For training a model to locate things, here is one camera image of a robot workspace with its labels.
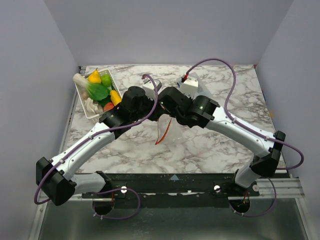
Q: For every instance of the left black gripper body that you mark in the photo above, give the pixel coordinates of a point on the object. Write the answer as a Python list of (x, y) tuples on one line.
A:
[(147, 106)]

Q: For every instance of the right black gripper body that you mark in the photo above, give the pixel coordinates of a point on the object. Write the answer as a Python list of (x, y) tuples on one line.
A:
[(175, 110)]

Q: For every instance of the clear bag with orange zipper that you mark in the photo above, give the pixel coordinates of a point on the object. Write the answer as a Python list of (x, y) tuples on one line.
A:
[(174, 140)]

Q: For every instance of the white toy mushroom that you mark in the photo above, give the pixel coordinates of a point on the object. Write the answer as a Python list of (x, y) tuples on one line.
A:
[(93, 107)]

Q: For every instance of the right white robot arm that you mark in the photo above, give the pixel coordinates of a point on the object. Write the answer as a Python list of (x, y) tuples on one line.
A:
[(206, 113)]

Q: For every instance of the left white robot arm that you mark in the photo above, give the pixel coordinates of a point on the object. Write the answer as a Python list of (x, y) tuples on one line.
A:
[(56, 177)]

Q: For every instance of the clear plastic parts box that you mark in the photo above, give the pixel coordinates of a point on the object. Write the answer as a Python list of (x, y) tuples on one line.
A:
[(202, 89)]

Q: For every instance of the green toy lime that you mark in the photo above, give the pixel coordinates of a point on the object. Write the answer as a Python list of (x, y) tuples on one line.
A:
[(106, 80)]

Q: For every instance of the white plastic basket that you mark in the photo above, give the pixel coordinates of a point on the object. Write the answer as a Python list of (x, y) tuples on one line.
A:
[(95, 118)]

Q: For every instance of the toy bok choy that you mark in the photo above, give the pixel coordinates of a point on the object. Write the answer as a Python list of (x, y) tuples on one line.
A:
[(95, 91)]

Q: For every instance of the yellow toy pear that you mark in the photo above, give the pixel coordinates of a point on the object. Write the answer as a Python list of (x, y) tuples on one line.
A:
[(94, 77)]

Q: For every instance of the white toy garlic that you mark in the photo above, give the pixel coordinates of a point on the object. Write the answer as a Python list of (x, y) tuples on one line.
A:
[(84, 95)]

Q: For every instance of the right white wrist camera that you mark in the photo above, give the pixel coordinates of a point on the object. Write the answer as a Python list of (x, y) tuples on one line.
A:
[(189, 86)]

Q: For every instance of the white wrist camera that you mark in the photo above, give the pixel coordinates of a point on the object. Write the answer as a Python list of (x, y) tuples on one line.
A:
[(189, 86), (150, 86)]

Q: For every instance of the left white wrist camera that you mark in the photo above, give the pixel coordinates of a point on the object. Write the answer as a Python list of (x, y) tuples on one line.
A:
[(150, 86)]

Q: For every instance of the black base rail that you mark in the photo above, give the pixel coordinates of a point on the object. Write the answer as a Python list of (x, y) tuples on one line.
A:
[(160, 190)]

